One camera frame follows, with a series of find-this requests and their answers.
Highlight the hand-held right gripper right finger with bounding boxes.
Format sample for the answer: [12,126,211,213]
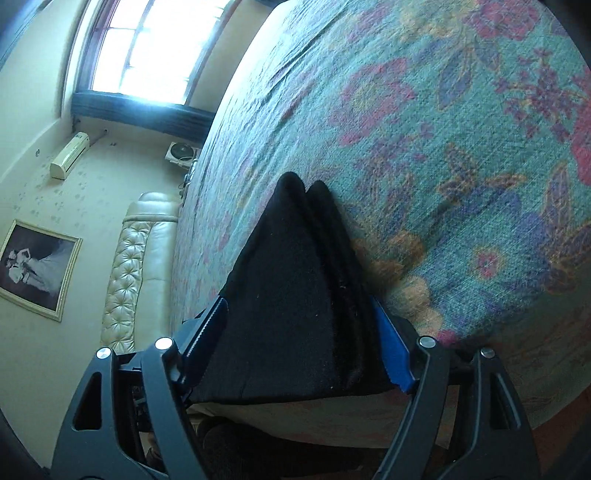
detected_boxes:
[369,295,541,480]

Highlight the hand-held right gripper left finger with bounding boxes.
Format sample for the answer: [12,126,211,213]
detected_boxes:
[51,298,229,480]

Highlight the black pants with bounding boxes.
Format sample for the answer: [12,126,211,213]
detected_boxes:
[189,172,393,407]

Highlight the cream tufted leather headboard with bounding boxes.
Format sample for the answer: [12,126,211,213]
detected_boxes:
[99,191,181,356]

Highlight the framed photograph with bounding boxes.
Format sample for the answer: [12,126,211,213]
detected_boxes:
[0,219,83,322]

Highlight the white fan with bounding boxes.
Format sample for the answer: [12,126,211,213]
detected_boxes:
[165,141,200,163]

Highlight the bed with floral cover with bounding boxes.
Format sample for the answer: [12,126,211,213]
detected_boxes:
[168,0,591,453]

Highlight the white air conditioner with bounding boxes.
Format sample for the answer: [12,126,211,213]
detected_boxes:
[50,132,90,181]

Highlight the window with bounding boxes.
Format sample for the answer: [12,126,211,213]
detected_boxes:
[78,0,241,107]

